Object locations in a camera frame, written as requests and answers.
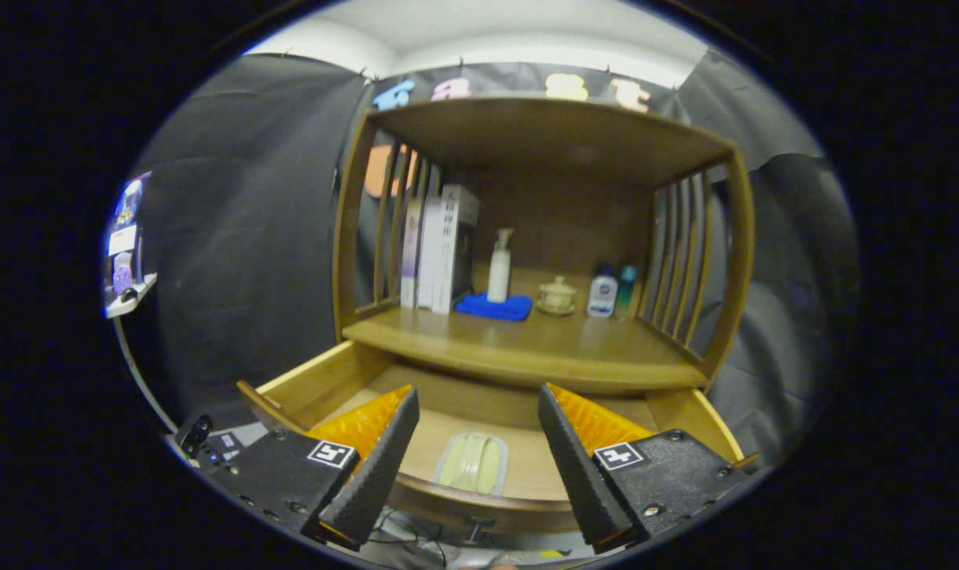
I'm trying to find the small black device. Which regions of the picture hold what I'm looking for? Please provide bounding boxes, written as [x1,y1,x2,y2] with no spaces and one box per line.
[174,414,215,456]

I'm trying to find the blue cloth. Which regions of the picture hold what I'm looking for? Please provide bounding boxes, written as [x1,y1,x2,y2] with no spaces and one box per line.
[455,292,534,322]

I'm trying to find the white pump bottle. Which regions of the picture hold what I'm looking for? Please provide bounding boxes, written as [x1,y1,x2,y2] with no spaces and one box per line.
[487,228,516,303]

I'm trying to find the white wall shelf with items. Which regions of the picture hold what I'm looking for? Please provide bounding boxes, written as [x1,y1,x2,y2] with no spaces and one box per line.
[103,170,159,319]

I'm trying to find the purple spine book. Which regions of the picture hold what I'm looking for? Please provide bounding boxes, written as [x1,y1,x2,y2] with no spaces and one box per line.
[400,196,424,308]

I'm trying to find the wooden countertop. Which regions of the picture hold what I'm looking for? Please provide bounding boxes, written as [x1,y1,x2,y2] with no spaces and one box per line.
[343,265,708,394]

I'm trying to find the white lotion bottle blue cap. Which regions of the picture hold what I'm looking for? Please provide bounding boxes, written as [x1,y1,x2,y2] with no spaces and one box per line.
[586,264,618,319]

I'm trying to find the wooden drawer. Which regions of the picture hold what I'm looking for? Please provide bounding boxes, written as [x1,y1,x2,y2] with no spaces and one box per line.
[236,340,759,535]

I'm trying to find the cream lidded tea cup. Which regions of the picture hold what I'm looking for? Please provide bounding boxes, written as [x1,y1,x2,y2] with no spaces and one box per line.
[538,275,577,310]

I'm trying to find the black cables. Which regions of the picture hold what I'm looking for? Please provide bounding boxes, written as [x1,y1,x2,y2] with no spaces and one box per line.
[368,507,448,567]

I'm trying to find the pale green item clear pack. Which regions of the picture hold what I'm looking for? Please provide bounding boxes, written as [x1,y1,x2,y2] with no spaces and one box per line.
[432,431,510,497]

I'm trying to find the white book with dark cover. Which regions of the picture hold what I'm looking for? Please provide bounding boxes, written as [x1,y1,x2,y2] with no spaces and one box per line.
[434,184,481,315]

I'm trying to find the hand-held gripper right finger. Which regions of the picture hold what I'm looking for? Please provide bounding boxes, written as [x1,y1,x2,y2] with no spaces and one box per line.
[537,382,753,555]

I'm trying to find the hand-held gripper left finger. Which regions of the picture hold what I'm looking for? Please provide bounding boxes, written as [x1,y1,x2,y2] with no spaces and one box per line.
[196,385,421,553]

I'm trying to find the teal bottle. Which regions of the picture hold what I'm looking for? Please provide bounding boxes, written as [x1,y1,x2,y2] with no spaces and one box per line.
[614,265,638,317]

